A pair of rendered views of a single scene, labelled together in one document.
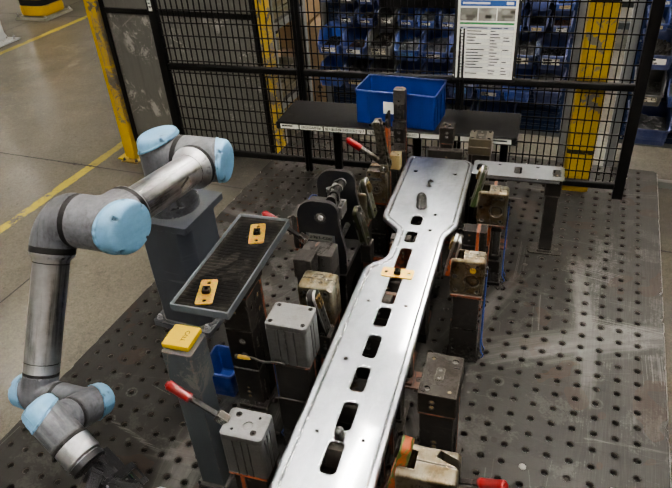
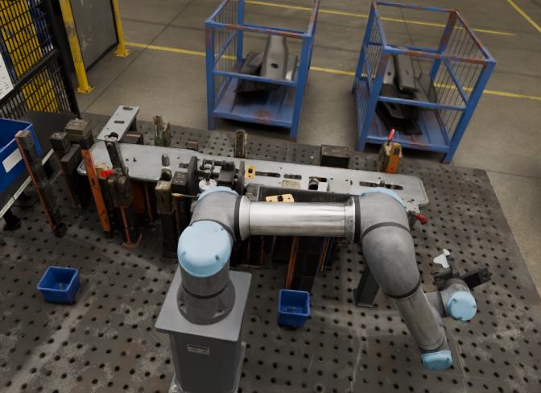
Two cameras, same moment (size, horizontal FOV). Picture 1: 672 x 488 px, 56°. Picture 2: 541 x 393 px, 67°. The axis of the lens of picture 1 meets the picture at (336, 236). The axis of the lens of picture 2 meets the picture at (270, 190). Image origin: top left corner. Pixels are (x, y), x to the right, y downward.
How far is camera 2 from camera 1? 1.97 m
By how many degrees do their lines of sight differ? 81
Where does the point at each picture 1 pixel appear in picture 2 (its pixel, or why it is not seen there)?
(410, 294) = (270, 167)
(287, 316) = (341, 187)
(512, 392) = not seen: hidden behind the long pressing
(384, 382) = (341, 173)
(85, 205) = (397, 211)
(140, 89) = not seen: outside the picture
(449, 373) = (333, 148)
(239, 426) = (411, 205)
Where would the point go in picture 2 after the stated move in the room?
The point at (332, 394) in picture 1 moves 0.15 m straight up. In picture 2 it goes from (358, 190) to (367, 159)
